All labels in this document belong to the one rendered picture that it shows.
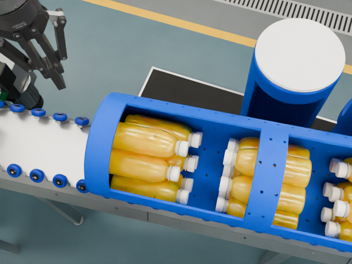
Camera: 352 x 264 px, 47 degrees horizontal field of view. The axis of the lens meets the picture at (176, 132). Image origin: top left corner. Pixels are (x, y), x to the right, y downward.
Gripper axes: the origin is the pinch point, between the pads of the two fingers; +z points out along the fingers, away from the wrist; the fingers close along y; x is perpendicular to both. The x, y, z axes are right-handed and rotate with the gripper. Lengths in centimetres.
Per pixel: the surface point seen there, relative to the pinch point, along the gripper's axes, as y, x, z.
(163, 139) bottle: 15.6, -7.2, 29.5
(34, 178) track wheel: -23, 6, 51
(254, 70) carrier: 52, 13, 50
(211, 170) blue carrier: 27, -12, 53
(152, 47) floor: 38, 107, 147
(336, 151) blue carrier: 59, -23, 45
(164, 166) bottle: 13.6, -12.2, 34.8
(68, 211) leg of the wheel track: -33, 17, 122
